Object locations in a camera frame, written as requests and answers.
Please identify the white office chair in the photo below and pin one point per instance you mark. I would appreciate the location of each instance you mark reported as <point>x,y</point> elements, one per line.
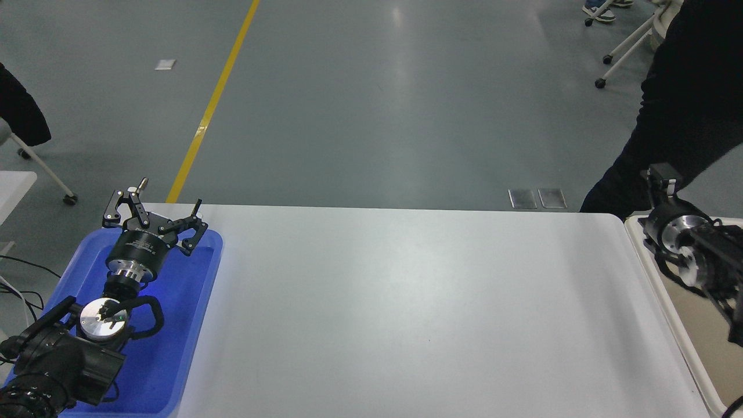
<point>630,49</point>

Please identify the metal floor plate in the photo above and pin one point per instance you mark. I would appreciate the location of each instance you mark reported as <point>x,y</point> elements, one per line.
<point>551,197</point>
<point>522,197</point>

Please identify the grey chair with casters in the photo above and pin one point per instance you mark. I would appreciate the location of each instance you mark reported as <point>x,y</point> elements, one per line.
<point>43,171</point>

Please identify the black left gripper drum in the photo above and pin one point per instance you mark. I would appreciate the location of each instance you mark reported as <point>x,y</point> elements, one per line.
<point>138,247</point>

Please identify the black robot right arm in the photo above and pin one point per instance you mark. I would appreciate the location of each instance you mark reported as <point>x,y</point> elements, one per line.
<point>720,261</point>

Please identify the white paper scrap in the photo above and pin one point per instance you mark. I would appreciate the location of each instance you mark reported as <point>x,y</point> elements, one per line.
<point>165,64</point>

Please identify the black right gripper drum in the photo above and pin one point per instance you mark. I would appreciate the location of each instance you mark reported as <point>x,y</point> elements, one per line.
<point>656,223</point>

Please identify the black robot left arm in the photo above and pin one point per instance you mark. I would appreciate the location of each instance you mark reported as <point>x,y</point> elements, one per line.
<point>52,360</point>

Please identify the large pale bin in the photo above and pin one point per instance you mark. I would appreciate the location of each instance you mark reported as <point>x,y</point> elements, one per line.
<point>696,337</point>

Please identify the white chair leg with caster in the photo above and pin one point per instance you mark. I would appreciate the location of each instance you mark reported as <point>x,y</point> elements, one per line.
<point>598,11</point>

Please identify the blue plastic tray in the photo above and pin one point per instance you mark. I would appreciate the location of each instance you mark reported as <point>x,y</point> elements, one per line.
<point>180,313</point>

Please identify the small white table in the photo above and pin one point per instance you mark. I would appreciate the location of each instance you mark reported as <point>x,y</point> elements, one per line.
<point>13,188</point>

